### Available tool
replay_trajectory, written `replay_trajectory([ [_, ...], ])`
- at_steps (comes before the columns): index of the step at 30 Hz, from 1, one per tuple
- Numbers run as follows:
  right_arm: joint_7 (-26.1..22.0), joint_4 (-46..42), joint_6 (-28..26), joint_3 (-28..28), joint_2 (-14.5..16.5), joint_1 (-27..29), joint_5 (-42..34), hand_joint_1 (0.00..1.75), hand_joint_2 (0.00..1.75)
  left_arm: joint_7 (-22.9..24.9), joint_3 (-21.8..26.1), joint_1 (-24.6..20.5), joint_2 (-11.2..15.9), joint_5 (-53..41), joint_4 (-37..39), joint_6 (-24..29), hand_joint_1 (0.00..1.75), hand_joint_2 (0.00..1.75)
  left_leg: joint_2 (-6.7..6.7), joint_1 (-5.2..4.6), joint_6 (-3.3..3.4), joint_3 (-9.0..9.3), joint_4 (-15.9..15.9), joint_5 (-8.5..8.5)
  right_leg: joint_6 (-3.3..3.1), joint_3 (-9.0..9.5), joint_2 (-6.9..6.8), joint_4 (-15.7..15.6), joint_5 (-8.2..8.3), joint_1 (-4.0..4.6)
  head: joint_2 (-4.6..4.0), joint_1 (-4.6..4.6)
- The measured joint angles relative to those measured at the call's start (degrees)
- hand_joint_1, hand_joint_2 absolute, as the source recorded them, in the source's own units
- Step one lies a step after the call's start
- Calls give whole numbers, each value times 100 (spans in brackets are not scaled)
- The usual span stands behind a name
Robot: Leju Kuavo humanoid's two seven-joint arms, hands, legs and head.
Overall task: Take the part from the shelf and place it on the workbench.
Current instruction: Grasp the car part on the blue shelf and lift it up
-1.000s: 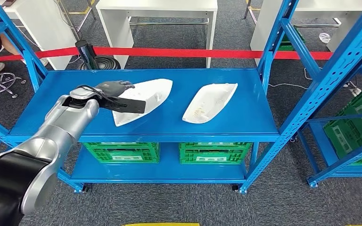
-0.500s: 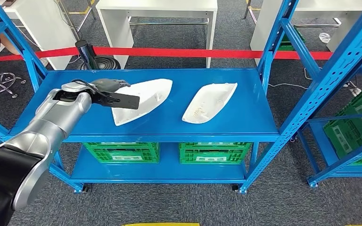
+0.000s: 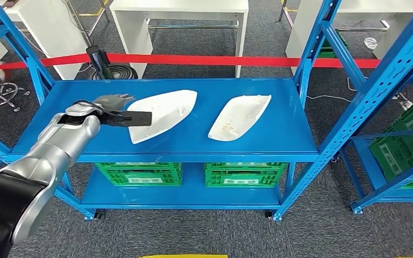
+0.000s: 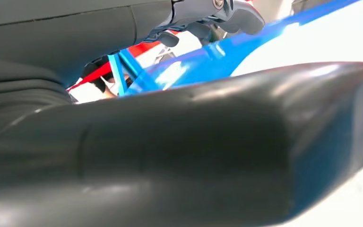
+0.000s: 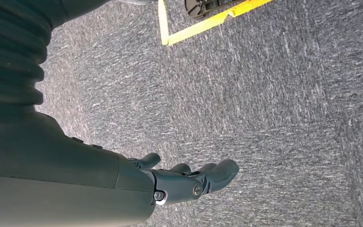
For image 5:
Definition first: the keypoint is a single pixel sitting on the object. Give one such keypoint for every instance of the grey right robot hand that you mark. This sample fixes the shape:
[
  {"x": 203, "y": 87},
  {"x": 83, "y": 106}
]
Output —
[{"x": 59, "y": 181}]

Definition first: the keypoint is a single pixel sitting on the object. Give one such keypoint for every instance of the black robot foot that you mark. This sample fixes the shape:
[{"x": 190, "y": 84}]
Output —
[{"x": 200, "y": 7}]

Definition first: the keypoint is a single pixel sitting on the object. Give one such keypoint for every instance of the yellow floor tape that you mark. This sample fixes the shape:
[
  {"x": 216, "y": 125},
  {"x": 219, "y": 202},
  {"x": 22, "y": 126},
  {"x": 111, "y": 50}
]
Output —
[{"x": 194, "y": 31}]

